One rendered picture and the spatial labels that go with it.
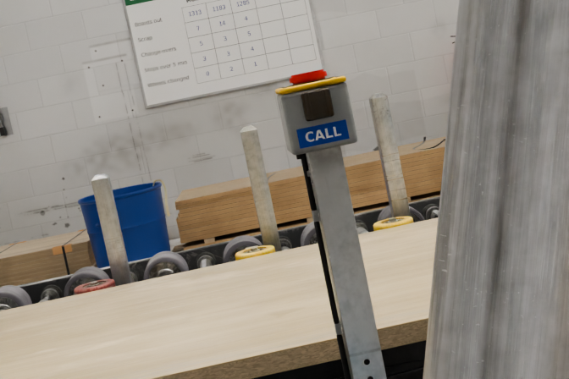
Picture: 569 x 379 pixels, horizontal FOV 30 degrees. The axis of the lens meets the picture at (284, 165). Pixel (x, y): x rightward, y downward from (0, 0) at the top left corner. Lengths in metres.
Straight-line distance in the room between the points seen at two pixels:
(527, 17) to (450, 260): 0.17
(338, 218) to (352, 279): 0.07
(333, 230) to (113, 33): 7.38
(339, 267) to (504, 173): 0.46
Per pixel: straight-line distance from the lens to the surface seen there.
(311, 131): 1.09
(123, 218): 6.71
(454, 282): 0.71
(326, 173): 1.11
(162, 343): 1.51
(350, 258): 1.13
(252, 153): 2.20
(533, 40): 0.70
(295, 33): 8.34
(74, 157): 8.53
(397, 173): 2.23
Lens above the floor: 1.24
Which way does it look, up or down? 5 degrees down
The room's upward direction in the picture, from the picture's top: 12 degrees counter-clockwise
